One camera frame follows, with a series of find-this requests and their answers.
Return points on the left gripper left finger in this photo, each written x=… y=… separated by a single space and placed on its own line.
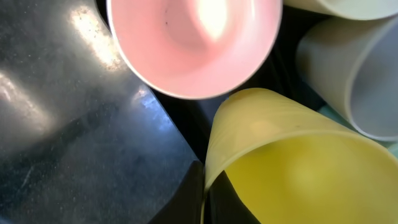
x=186 y=205

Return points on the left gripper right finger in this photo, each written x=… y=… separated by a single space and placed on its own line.
x=224 y=208

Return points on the yellow cup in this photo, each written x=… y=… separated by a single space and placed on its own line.
x=295 y=174

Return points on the pink cup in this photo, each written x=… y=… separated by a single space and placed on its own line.
x=186 y=56

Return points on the grey cup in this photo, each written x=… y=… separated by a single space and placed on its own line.
x=326 y=68

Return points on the white cup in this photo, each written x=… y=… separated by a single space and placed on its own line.
x=357 y=7

